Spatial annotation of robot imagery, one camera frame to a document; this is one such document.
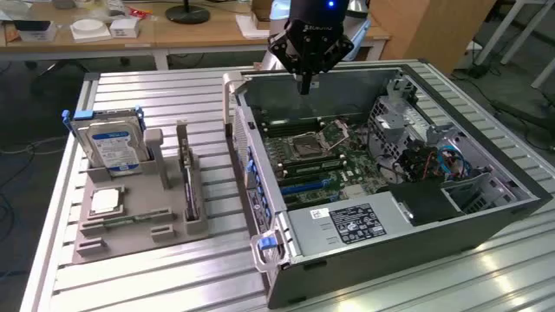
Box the black lamp base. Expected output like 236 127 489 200
164 0 212 25

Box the green motherboard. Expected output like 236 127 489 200
258 115 390 212

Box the silver chipset heatsink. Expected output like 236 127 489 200
342 185 370 200

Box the loose green RAM stick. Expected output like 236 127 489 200
101 213 152 228

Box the metal socket cover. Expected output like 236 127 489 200
318 119 352 149

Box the grey parts rack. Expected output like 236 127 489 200
70 128 212 266

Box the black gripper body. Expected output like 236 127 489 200
284 0 350 71

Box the white box with round top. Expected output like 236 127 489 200
69 18 113 44

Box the small graphics card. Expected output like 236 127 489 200
174 119 197 222

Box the grey power supply unit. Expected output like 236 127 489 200
285 191 412 257

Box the blue expansion slot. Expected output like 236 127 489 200
280 181 326 196

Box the wooden cabinet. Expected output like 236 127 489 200
370 0 499 76

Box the silver CPU chip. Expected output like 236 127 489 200
88 188 122 215

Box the white box with black top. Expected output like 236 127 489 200
12 19 58 42

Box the white table frame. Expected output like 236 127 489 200
472 0 555 89

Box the metal disk bay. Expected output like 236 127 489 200
366 77 437 165

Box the CPU socket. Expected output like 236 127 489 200
290 132 324 160

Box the black power adapter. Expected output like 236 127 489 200
465 64 489 79

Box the small white carton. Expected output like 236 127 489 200
108 18 141 38

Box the white paper booklet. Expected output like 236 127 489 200
233 14 272 40

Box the hard disk with blue carrier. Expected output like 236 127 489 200
60 105 146 178

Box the blue wire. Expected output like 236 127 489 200
436 145 473 181

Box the black office chair base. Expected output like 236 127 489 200
25 58 130 97

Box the installed RAM stick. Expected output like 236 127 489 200
281 158 342 173

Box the black fan block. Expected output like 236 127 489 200
394 146 440 182

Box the black grey PC case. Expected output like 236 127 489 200
221 63 553 309

